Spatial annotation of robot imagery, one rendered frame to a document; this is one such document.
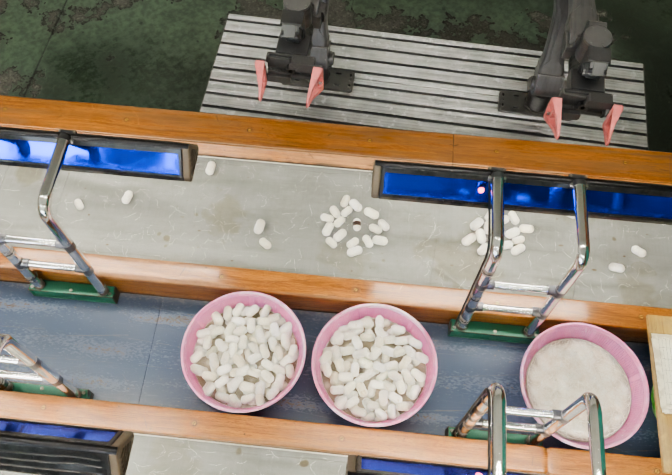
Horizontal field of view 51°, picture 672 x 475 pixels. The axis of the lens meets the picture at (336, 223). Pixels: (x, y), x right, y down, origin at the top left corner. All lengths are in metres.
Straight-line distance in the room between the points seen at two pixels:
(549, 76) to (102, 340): 1.25
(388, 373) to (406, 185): 0.43
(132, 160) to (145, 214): 0.35
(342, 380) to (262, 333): 0.20
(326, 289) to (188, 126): 0.56
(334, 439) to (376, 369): 0.18
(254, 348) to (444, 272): 0.46
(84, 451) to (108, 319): 0.59
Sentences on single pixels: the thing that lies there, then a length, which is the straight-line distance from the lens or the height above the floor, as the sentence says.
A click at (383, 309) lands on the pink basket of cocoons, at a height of 0.76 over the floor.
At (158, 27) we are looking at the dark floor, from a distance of 3.13.
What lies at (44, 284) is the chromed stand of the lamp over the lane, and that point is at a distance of 1.77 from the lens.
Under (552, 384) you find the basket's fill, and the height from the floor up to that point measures 0.73.
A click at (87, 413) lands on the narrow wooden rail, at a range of 1.59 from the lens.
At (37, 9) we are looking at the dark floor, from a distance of 3.35.
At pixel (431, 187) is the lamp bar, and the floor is 1.08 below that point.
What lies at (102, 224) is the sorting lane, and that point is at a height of 0.74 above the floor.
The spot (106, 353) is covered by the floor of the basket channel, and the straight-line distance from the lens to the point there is 1.71.
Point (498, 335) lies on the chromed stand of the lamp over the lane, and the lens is 1.65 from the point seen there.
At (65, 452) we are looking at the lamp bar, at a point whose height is 1.10.
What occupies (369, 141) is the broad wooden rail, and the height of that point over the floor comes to 0.77.
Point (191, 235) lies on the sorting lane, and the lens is 1.70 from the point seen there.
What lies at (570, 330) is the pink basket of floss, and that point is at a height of 0.75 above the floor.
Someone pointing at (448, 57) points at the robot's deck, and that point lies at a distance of 2.09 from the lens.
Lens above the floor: 2.24
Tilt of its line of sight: 63 degrees down
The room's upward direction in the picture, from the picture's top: 1 degrees clockwise
